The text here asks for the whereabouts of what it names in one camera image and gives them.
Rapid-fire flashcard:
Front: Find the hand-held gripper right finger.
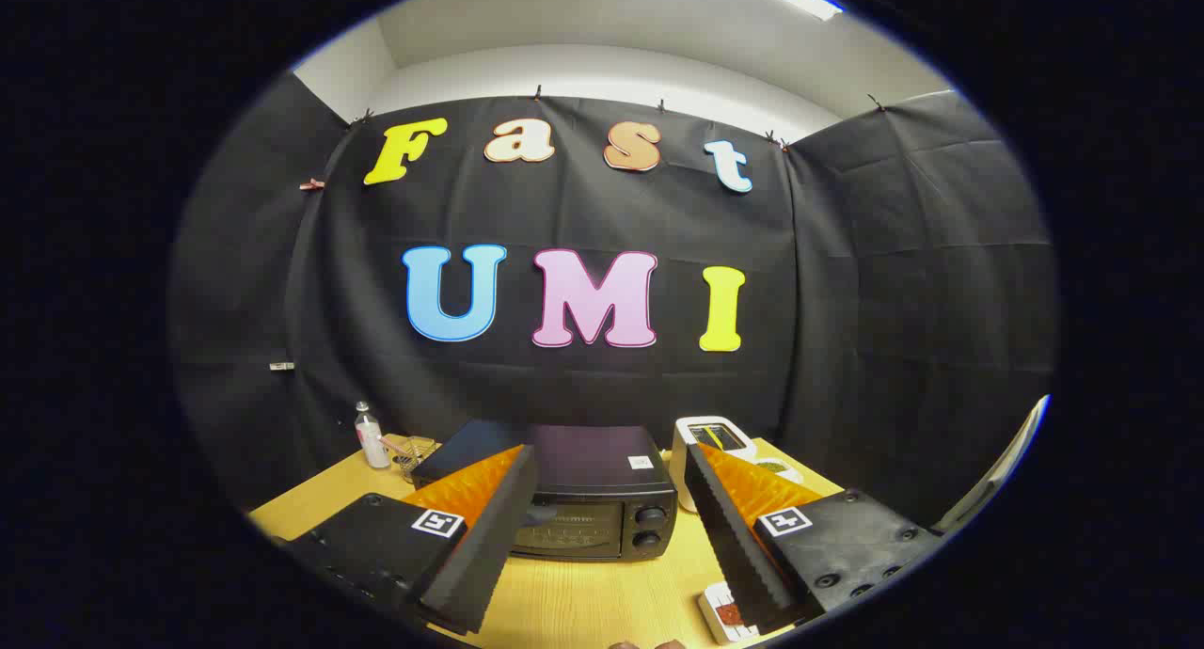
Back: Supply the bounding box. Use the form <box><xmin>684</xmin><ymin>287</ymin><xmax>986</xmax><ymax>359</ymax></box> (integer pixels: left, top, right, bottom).
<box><xmin>684</xmin><ymin>442</ymin><xmax>942</xmax><ymax>636</ymax></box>

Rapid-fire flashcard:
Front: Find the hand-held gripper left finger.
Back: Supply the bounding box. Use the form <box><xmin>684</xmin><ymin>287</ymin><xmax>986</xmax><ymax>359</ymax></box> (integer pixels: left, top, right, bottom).
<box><xmin>282</xmin><ymin>444</ymin><xmax>539</xmax><ymax>636</ymax></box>

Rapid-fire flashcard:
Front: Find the black toaster oven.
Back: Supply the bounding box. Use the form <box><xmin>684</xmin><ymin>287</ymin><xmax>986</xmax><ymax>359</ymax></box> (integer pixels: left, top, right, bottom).
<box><xmin>411</xmin><ymin>419</ymin><xmax>678</xmax><ymax>562</ymax></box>

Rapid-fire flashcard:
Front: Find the white pop-up toaster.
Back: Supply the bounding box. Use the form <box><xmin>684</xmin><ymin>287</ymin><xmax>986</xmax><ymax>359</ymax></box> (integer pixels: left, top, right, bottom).
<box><xmin>670</xmin><ymin>416</ymin><xmax>756</xmax><ymax>514</ymax></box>

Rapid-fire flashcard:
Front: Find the white plastic tray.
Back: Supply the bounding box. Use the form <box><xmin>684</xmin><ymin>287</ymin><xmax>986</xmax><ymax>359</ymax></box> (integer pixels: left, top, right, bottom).
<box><xmin>698</xmin><ymin>581</ymin><xmax>763</xmax><ymax>646</ymax></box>

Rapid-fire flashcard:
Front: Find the small clear bottle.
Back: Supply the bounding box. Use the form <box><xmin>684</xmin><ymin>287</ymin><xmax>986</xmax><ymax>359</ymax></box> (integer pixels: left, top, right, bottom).
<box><xmin>355</xmin><ymin>402</ymin><xmax>391</xmax><ymax>469</ymax></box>

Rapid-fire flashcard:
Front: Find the small wire basket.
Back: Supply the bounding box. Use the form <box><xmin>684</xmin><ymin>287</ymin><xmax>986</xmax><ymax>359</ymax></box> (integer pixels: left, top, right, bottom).
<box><xmin>381</xmin><ymin>435</ymin><xmax>438</xmax><ymax>483</ymax></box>

